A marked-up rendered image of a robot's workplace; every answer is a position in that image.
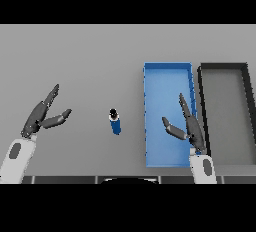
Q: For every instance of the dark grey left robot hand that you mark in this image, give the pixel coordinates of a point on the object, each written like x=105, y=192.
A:
x=37, y=116

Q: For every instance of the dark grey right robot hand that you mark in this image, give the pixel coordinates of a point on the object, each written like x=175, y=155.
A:
x=193, y=129

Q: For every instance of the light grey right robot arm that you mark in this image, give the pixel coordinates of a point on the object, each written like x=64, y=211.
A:
x=202, y=168

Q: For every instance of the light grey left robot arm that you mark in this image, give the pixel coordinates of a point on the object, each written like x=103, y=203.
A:
x=16, y=158

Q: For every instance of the blue bin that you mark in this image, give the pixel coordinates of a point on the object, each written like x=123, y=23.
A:
x=168, y=116

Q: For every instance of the dark grey bin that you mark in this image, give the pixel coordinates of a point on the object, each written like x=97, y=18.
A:
x=228, y=112

